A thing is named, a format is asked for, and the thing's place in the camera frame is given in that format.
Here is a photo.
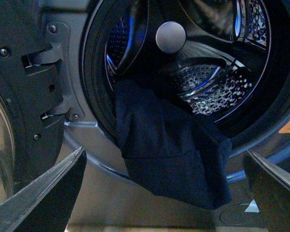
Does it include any grey door hinge bracket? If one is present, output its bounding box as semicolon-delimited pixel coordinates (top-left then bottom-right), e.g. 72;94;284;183
21;21;85;122

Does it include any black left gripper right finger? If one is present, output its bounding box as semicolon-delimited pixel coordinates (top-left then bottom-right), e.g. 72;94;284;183
244;150;290;232

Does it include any black door gasket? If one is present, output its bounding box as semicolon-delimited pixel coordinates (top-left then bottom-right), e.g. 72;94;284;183
82;0;290;150

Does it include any washing machine door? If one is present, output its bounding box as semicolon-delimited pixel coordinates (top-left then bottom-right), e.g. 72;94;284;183
0;0;64;204

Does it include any round grey drum hub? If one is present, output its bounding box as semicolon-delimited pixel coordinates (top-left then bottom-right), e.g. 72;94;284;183
155;21;186;54

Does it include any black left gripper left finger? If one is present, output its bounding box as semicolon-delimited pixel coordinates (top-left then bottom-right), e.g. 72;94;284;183
0;147;87;232

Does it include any dark navy blue garment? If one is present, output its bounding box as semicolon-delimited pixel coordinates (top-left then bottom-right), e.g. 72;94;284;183
114;80;232;210

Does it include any round filter cover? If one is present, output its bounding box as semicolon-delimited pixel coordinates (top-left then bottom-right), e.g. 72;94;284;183
219;203;260;226

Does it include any grey front-load washing machine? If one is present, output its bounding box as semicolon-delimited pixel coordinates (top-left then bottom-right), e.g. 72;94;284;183
39;0;290;231

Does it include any steel perforated drum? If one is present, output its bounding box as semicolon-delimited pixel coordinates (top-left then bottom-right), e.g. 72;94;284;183
104;0;271;121

